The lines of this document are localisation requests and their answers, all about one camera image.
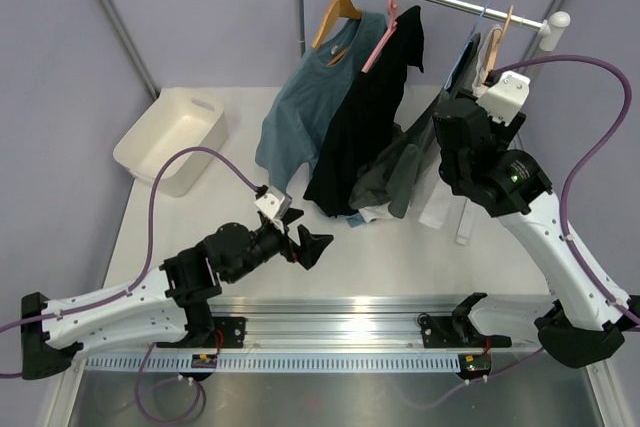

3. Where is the blue plastic hanger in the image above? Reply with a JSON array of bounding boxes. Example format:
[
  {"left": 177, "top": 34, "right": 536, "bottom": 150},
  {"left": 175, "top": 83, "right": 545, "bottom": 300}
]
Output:
[{"left": 442, "top": 2, "right": 490, "bottom": 89}]

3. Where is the beige plastic hanger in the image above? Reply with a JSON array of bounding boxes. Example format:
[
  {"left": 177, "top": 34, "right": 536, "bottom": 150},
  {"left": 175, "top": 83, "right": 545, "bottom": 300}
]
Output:
[{"left": 472, "top": 5, "right": 514, "bottom": 95}]

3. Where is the slotted cable duct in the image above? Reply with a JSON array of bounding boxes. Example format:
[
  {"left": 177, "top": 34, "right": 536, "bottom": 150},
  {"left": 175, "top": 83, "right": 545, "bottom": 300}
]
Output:
[{"left": 85, "top": 352, "right": 461, "bottom": 373}]

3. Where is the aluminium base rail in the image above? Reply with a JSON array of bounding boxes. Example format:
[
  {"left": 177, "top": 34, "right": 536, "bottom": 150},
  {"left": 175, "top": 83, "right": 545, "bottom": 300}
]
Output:
[{"left": 210, "top": 295, "right": 464, "bottom": 351}]

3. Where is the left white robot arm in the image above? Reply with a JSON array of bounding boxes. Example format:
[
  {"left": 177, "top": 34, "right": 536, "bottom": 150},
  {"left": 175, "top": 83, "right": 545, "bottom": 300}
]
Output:
[{"left": 20, "top": 218, "right": 334, "bottom": 380}]

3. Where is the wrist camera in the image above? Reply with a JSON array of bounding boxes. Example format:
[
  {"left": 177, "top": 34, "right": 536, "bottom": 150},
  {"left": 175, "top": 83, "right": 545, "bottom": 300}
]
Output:
[
  {"left": 477, "top": 71, "right": 530, "bottom": 126},
  {"left": 254, "top": 186, "right": 292, "bottom": 221}
]

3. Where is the teal t shirt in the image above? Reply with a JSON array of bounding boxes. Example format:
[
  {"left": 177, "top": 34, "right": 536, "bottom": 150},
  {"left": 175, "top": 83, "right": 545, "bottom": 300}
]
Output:
[{"left": 255, "top": 11, "right": 387, "bottom": 192}]

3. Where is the wooden hanger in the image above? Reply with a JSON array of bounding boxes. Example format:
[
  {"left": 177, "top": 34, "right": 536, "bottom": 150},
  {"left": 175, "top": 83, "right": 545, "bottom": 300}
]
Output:
[{"left": 311, "top": 0, "right": 362, "bottom": 50}]

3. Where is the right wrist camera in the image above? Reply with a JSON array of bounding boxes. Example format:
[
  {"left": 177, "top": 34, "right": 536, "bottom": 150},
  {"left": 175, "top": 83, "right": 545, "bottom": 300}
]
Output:
[{"left": 477, "top": 71, "right": 530, "bottom": 126}]

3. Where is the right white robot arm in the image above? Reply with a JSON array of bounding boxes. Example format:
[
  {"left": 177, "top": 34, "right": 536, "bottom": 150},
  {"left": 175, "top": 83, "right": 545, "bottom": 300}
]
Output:
[{"left": 426, "top": 96, "right": 639, "bottom": 368}]

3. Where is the pink plastic hanger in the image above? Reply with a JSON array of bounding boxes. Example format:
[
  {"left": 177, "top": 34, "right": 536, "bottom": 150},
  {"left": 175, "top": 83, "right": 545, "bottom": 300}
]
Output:
[{"left": 360, "top": 0, "right": 410, "bottom": 73}]

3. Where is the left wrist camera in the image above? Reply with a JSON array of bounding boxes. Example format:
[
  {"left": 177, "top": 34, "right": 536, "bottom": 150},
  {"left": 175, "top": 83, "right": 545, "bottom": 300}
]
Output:
[{"left": 254, "top": 186, "right": 292, "bottom": 221}]

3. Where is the metal clothes rack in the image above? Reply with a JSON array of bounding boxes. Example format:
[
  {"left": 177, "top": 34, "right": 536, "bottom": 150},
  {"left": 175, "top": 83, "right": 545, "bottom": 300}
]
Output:
[{"left": 294, "top": 0, "right": 571, "bottom": 60}]

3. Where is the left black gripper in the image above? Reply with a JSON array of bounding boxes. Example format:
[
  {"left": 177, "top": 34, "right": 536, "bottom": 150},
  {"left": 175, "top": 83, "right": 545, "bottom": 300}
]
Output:
[{"left": 226, "top": 208, "right": 332, "bottom": 284}]

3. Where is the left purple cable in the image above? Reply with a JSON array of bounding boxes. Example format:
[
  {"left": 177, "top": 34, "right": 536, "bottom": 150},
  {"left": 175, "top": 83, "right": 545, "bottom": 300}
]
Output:
[{"left": 0, "top": 146, "right": 266, "bottom": 423}]

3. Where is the white t shirt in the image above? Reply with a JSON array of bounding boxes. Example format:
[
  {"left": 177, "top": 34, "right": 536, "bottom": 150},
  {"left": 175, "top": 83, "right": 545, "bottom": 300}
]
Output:
[{"left": 358, "top": 28, "right": 491, "bottom": 229}]

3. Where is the black t shirt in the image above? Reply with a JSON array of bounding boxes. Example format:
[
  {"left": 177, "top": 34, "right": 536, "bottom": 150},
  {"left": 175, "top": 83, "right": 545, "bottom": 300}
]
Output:
[{"left": 304, "top": 5, "right": 424, "bottom": 217}]

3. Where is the dark grey t shirt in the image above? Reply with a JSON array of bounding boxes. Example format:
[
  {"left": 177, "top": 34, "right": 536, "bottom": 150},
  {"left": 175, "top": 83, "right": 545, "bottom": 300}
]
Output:
[{"left": 348, "top": 33, "right": 481, "bottom": 219}]

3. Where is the white plastic bin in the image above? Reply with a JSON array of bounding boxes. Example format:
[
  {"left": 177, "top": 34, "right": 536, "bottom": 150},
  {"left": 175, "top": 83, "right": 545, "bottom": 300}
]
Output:
[{"left": 113, "top": 87, "right": 228, "bottom": 185}]

